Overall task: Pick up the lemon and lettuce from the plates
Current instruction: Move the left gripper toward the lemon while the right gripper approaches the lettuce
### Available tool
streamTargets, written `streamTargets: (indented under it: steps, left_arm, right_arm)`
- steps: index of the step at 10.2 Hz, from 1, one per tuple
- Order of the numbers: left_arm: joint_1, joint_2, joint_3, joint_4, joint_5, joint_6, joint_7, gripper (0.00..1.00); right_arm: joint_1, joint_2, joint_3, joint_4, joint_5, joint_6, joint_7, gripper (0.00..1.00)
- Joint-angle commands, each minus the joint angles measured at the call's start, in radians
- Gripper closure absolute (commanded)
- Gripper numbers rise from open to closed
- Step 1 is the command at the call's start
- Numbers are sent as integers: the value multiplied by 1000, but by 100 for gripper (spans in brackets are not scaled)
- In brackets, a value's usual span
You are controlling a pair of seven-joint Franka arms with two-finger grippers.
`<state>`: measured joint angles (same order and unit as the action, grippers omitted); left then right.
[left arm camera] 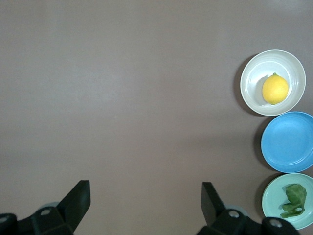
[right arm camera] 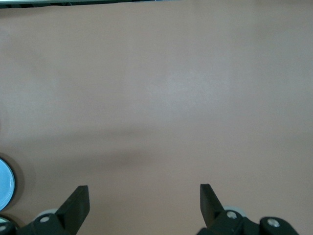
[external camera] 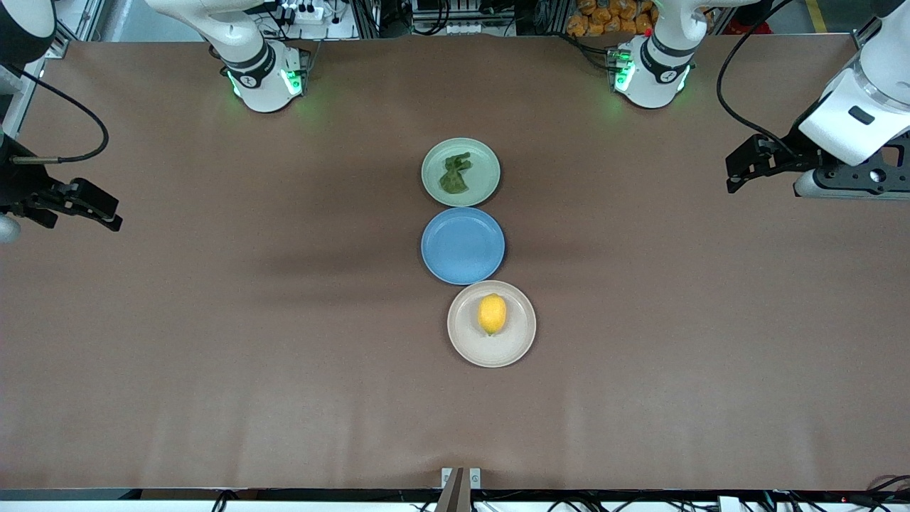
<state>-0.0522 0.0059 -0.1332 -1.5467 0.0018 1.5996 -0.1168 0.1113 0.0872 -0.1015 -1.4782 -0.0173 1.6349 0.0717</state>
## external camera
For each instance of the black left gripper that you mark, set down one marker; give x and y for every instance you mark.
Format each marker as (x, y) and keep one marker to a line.
(790, 152)

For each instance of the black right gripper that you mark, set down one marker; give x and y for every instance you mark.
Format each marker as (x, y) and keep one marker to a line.
(15, 188)

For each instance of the green lettuce leaf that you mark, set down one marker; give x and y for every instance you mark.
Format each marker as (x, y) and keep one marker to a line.
(455, 175)

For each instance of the yellow lemon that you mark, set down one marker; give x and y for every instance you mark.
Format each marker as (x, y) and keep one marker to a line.
(492, 313)

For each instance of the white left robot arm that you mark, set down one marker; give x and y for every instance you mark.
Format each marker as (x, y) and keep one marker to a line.
(650, 78)

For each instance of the red object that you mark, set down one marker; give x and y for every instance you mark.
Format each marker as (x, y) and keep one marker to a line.
(755, 28)

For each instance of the bag of oranges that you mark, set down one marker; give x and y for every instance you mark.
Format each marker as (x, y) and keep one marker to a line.
(604, 18)

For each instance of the beige plate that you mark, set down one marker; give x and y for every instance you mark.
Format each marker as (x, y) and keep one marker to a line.
(519, 341)

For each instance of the light green plate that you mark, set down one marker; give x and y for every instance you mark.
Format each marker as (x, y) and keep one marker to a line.
(461, 172)

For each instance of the white power strip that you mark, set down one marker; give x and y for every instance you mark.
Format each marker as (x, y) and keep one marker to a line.
(307, 12)

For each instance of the blue plate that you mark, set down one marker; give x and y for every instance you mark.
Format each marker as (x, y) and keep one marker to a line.
(462, 246)

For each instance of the metal table edge bracket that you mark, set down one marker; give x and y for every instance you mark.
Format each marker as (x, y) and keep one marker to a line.
(461, 487)

